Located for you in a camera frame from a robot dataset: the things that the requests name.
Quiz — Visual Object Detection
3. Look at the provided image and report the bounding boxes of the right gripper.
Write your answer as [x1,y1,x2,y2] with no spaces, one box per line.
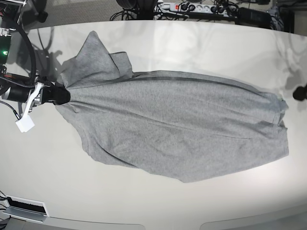
[26,82,71,108]

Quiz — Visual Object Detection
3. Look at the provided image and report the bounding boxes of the grey t-shirt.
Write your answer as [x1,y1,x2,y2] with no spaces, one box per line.
[57,32,289,183]

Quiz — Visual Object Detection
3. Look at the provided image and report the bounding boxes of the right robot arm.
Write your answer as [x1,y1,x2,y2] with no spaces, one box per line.
[0,0,71,106]

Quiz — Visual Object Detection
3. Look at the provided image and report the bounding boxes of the black power adapter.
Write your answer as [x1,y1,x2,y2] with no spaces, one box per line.
[235,7,271,29]

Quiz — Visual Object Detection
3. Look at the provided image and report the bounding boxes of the white power strip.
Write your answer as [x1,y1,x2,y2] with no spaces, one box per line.
[156,1,237,18]

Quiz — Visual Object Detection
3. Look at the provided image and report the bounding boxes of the grey cable tray slot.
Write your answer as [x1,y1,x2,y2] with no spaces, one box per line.
[3,196,49,223]

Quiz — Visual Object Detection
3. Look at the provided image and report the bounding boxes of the tangled black cables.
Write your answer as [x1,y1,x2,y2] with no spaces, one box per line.
[110,0,192,21]

